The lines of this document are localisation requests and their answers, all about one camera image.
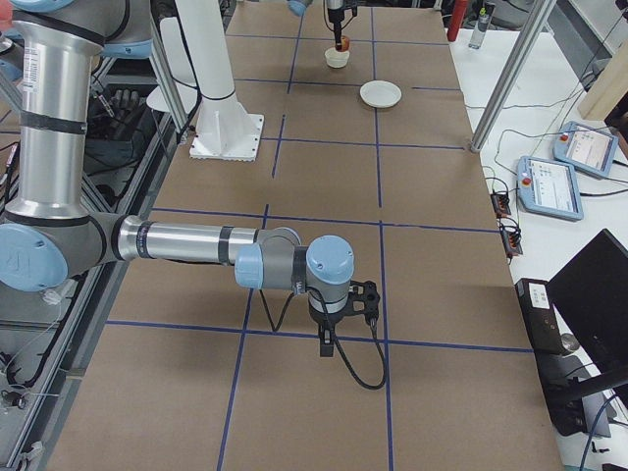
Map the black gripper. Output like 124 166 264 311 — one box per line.
329 7 345 49
312 309 342 357

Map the red yellow apple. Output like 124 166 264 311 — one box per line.
335 35 350 52

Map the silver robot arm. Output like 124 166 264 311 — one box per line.
1 1 357 356
287 0 345 52

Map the white bowl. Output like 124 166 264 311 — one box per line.
324 47 350 69

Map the white plate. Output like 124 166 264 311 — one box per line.
359 79 402 109

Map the red bottle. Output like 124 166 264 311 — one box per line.
446 0 468 42

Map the clear water bottle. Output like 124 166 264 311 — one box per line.
468 2 496 49

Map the near black orange connector box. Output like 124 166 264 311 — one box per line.
497 218 523 260

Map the black orange connector box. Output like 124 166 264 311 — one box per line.
490 177 511 218
497 218 523 260

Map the black computer box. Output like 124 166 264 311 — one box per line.
515 278 610 438

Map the far black orange connector box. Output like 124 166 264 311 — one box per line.
490 177 511 218

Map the near teach pendant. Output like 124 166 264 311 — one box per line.
517 156 584 221

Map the teach pendant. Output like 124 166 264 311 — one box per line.
517 156 584 221
552 121 618 179

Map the black monitor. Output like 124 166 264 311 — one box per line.
548 229 627 402

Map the far teach pendant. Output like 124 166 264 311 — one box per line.
552 121 618 179

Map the wooden board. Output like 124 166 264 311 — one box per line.
578 41 628 121

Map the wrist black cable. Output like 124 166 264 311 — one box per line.
321 0 359 35
257 287 388 392

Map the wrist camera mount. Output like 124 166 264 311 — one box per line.
341 281 381 327

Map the white pedestal column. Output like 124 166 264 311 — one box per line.
176 0 264 162

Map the aluminium frame post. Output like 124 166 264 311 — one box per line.
470 0 556 153

